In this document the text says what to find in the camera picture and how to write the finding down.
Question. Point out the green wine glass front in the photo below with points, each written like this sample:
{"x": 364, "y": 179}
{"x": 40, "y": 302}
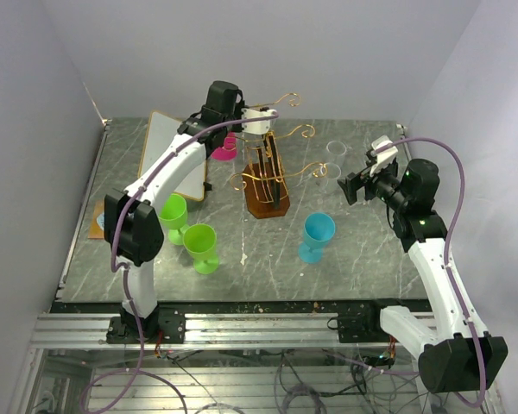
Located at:
{"x": 200, "y": 241}

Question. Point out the clear plastic cup rear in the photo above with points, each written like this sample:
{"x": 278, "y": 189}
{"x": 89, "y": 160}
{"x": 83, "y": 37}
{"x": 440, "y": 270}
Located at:
{"x": 335, "y": 153}

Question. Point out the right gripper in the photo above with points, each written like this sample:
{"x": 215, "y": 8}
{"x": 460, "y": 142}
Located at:
{"x": 353, "y": 182}

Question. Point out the clear plastic cup front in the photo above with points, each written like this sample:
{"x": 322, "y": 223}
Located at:
{"x": 328, "y": 183}

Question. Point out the gold wire glass rack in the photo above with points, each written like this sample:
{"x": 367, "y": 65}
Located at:
{"x": 263, "y": 181}

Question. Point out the pink plastic wine glass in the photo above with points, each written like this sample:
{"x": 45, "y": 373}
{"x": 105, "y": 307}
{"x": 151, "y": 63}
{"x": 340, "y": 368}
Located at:
{"x": 228, "y": 151}

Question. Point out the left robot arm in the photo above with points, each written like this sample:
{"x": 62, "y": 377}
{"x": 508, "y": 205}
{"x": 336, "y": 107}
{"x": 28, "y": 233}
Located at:
{"x": 131, "y": 223}

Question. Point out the clear plastic cup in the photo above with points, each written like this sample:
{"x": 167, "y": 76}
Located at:
{"x": 328, "y": 183}
{"x": 335, "y": 153}

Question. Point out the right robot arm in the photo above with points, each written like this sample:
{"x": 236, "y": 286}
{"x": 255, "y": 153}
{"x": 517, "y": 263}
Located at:
{"x": 459, "y": 354}

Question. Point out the framed picture card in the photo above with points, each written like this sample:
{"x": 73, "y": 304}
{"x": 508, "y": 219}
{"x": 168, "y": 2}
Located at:
{"x": 96, "y": 230}

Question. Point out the small whiteboard yellow frame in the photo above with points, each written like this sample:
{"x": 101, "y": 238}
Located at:
{"x": 161, "y": 130}

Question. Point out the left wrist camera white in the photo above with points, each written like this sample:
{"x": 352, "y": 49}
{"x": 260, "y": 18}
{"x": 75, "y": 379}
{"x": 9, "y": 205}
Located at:
{"x": 257, "y": 122}

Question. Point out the blue plastic wine glass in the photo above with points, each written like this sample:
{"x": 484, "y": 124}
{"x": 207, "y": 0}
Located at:
{"x": 319, "y": 228}

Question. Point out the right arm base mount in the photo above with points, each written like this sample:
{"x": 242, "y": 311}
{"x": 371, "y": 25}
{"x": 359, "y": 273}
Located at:
{"x": 361, "y": 323}

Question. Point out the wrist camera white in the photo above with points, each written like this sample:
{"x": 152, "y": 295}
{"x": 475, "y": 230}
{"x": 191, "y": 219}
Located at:
{"x": 382, "y": 153}
{"x": 257, "y": 122}

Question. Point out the green wine glass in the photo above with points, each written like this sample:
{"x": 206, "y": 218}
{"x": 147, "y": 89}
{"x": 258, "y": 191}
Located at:
{"x": 200, "y": 241}
{"x": 173, "y": 218}

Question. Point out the aluminium rail frame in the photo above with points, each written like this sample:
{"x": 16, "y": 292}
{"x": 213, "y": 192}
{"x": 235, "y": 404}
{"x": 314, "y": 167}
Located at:
{"x": 257, "y": 361}

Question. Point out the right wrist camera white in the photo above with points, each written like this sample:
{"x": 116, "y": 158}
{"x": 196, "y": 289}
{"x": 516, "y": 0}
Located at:
{"x": 382, "y": 153}

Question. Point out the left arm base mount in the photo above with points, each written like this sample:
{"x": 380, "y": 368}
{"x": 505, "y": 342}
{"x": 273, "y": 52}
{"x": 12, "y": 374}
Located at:
{"x": 163, "y": 325}

